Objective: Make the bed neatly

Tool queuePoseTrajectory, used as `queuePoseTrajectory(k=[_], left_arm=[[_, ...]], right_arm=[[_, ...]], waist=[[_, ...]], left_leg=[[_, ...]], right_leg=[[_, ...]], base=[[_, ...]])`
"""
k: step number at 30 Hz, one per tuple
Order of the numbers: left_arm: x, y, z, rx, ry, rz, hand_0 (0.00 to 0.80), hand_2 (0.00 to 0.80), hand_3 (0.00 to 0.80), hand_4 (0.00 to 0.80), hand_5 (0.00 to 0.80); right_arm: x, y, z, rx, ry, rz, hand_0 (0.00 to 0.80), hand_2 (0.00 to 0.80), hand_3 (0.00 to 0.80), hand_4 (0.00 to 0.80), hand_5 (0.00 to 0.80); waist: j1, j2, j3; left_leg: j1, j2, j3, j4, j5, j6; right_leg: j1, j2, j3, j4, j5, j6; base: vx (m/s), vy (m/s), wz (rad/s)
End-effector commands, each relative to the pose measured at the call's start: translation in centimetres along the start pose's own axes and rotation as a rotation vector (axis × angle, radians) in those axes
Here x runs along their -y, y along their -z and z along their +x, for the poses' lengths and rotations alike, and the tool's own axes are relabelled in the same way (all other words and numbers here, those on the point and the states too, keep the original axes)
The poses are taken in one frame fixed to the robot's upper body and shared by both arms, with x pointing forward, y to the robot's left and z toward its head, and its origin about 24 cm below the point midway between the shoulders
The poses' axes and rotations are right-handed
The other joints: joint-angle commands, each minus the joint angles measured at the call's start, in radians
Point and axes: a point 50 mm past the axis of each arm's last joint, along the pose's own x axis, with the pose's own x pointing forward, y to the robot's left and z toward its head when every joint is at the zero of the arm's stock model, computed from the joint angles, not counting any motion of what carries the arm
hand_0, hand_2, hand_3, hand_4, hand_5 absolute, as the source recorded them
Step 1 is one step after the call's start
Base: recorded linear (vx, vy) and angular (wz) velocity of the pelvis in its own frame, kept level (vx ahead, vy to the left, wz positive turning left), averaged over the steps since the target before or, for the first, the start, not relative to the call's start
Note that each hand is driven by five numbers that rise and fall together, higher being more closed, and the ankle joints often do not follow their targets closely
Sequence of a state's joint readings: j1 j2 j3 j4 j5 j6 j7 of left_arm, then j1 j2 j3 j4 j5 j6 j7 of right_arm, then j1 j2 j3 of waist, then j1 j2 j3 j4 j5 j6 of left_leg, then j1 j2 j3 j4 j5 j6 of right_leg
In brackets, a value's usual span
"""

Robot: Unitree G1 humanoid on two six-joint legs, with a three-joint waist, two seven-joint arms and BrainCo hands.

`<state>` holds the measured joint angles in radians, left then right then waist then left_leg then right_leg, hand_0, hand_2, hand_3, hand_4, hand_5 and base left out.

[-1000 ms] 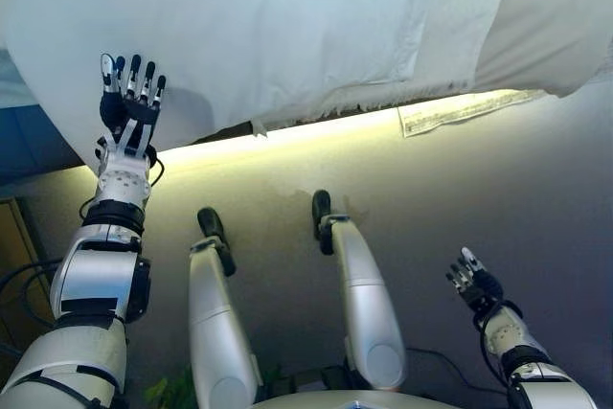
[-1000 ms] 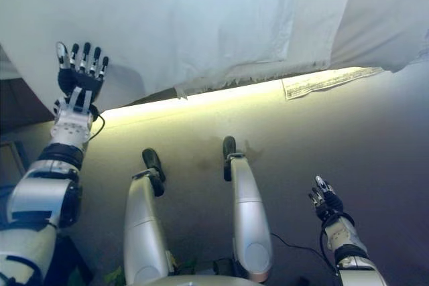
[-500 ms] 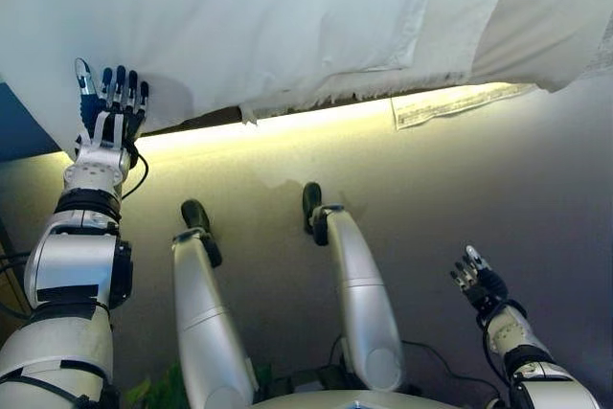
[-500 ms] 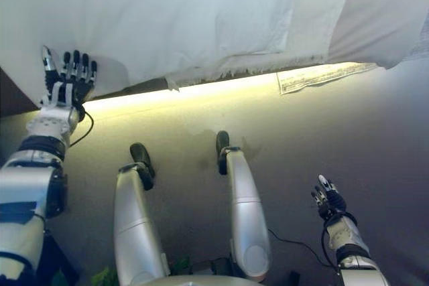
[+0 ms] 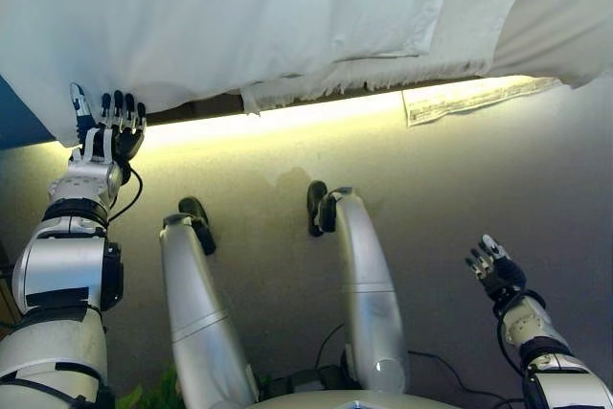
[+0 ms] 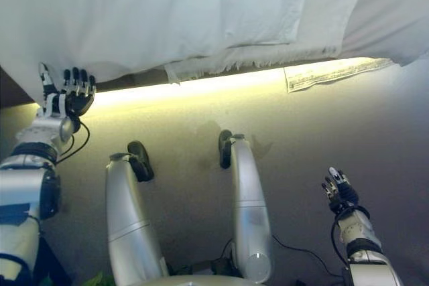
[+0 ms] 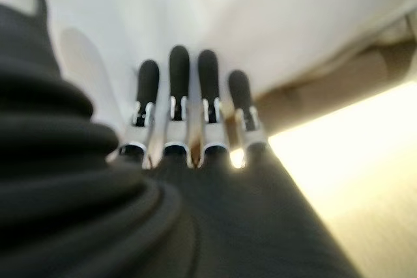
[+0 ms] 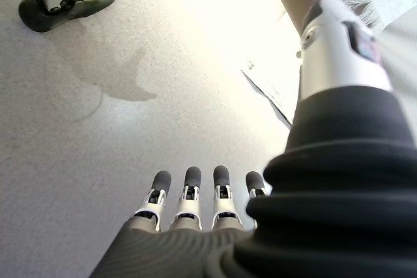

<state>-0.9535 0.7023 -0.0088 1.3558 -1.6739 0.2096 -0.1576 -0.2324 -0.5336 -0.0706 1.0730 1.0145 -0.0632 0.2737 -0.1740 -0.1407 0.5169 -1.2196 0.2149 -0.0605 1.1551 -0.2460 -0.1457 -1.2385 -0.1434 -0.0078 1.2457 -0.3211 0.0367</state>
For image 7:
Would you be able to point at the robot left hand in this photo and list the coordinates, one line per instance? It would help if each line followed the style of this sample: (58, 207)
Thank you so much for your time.
(130, 219)

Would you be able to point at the white duvet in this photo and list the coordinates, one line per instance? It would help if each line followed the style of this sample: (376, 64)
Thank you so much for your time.
(260, 14)

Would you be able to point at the brown upholstered bed frame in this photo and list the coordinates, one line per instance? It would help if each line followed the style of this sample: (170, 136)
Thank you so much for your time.
(325, 102)

